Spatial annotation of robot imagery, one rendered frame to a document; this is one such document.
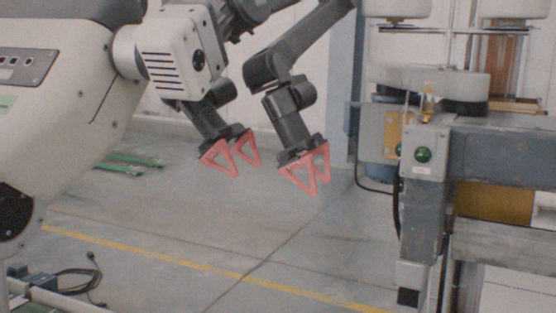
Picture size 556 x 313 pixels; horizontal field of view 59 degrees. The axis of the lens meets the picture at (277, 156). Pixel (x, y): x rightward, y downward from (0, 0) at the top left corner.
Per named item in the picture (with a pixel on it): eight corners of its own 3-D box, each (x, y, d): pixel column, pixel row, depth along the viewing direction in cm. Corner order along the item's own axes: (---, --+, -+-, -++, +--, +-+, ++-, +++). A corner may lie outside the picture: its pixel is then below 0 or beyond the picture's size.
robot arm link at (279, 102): (251, 98, 95) (272, 86, 91) (273, 90, 100) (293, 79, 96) (268, 131, 95) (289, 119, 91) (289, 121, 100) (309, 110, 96)
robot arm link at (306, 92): (238, 69, 96) (270, 54, 90) (272, 59, 104) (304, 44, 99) (261, 127, 97) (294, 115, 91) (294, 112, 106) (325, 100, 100)
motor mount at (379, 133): (356, 161, 135) (359, 102, 132) (362, 156, 141) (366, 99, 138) (465, 175, 124) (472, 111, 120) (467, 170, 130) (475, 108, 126)
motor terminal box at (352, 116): (345, 146, 137) (348, 104, 134) (341, 139, 147) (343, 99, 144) (375, 147, 137) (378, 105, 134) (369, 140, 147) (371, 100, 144)
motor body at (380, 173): (357, 182, 141) (363, 94, 135) (371, 170, 154) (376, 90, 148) (411, 190, 135) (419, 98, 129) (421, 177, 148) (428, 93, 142)
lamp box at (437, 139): (399, 176, 88) (403, 127, 86) (404, 170, 92) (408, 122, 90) (443, 182, 85) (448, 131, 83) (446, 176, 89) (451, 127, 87)
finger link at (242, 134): (273, 154, 108) (246, 122, 109) (258, 161, 102) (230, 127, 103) (254, 172, 111) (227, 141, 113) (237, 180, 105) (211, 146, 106)
